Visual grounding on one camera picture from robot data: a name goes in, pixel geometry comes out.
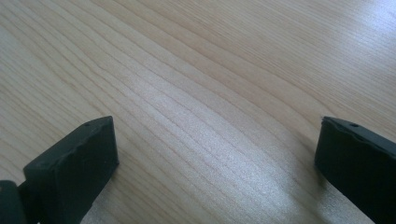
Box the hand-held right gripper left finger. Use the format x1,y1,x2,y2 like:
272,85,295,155
22,116,120,224

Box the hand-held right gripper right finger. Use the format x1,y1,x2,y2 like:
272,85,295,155
314,116,396,224

